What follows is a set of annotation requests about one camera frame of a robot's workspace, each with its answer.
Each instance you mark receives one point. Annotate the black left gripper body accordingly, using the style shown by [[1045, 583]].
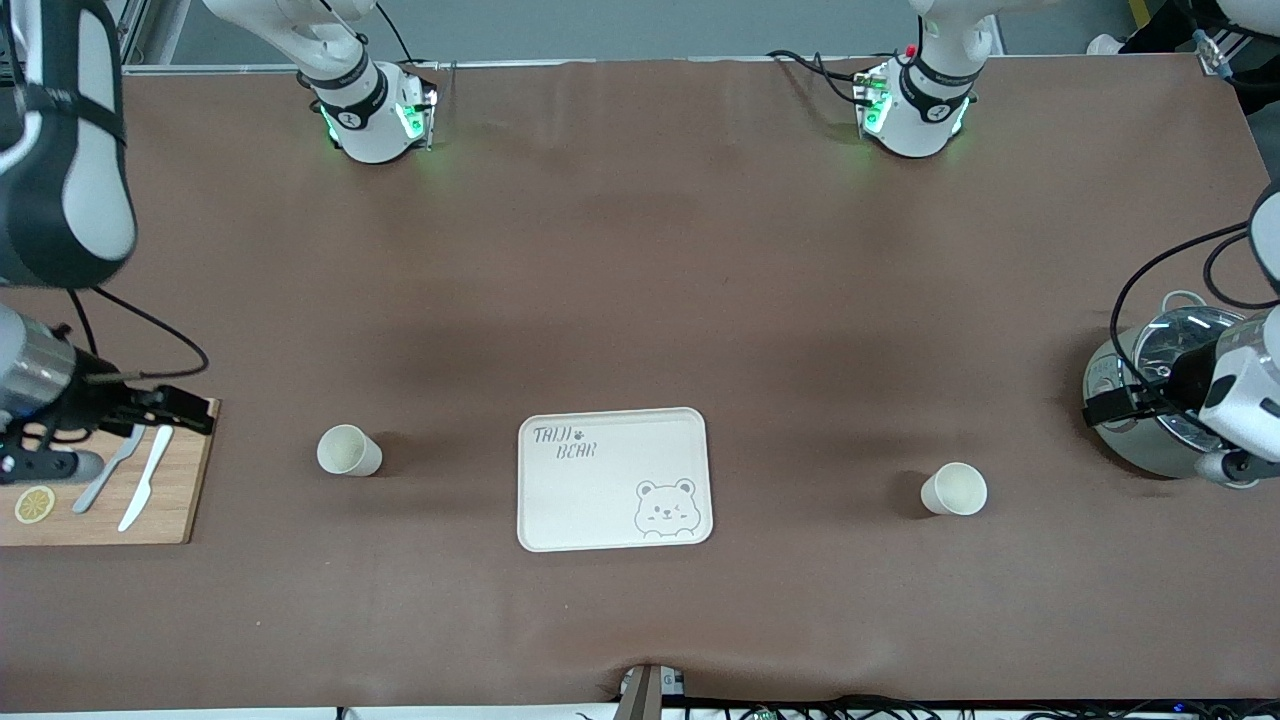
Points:
[[1187, 377]]

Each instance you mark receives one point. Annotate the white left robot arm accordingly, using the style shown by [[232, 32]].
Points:
[[925, 110]]

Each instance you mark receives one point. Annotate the glass pot lid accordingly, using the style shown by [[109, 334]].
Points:
[[1165, 338]]

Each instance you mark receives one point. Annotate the brown table mat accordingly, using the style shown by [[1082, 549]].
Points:
[[640, 250]]

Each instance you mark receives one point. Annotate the white shoe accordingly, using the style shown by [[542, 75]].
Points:
[[1105, 45]]

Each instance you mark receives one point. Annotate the wooden cutting board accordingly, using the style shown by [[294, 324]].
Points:
[[180, 500]]

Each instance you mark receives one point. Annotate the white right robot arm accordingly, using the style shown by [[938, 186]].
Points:
[[80, 150]]

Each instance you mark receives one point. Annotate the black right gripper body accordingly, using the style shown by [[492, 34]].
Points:
[[92, 401]]

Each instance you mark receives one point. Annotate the aluminium frame profile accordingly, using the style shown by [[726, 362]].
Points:
[[150, 30], [1222, 52]]

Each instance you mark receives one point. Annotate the grey plastic knife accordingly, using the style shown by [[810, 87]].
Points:
[[98, 487]]

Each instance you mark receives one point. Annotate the white plastic knife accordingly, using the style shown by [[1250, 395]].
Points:
[[140, 495]]

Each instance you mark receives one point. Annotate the grey table clamp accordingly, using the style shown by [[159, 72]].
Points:
[[645, 695]]

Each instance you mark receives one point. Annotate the yellow lemon slice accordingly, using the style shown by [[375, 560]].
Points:
[[34, 505]]

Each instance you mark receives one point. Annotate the grey-green electric pot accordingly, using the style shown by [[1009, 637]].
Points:
[[1125, 435]]

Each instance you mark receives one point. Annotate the cream tray with bear print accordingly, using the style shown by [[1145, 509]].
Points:
[[600, 500]]

